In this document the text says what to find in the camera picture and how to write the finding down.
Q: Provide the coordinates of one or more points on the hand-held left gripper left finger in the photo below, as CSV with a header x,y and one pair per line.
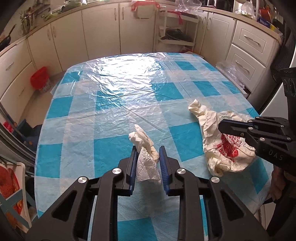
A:
x,y
132,171

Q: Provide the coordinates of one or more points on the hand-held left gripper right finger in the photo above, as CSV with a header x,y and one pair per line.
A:
x,y
164,171

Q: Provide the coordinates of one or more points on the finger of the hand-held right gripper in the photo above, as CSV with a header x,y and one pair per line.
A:
x,y
233,131
233,124

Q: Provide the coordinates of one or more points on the white paper tissue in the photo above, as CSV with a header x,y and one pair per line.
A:
x,y
145,166

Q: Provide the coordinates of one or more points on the white paper towel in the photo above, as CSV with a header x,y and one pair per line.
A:
x,y
215,143

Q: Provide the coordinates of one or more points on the person's right hand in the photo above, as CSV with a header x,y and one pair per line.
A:
x,y
277,183

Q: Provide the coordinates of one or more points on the clear plastic bag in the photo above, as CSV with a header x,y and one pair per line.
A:
x,y
188,5
231,70

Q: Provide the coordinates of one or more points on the blue white checkered tablecloth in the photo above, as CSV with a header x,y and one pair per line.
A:
x,y
115,109

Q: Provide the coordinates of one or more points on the red plastic bag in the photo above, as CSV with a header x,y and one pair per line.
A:
x,y
185,49

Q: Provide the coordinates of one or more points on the black mesh chair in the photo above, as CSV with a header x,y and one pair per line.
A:
x,y
285,51

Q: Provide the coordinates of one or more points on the white shelf rack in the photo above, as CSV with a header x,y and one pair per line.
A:
x,y
175,42

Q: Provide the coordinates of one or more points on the dark blue cloth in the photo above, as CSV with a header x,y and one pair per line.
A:
x,y
33,141

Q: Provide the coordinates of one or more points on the black pan with glass lid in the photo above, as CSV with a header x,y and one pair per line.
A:
x,y
178,35

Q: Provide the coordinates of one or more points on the blue cardboard box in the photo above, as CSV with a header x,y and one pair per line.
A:
x,y
264,21

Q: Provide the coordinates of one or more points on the white plastic bag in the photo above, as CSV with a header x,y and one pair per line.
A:
x,y
247,9

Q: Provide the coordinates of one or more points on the red plastic ribbon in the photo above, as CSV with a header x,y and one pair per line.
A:
x,y
180,18

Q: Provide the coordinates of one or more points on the red printed board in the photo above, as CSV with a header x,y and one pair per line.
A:
x,y
9,185

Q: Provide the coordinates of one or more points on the red plastic basket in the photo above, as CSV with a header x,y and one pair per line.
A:
x,y
40,78

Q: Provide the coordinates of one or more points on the red plastic object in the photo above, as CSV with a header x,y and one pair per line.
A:
x,y
9,126

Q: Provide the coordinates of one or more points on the white kitchen cabinets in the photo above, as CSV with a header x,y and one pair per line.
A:
x,y
99,30

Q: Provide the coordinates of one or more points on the black frying pan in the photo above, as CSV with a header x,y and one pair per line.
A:
x,y
5,40

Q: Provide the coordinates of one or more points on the kitchen utensil holder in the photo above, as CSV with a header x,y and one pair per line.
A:
x,y
30,16

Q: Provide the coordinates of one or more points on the silver metal rail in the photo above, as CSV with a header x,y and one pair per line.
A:
x,y
13,143

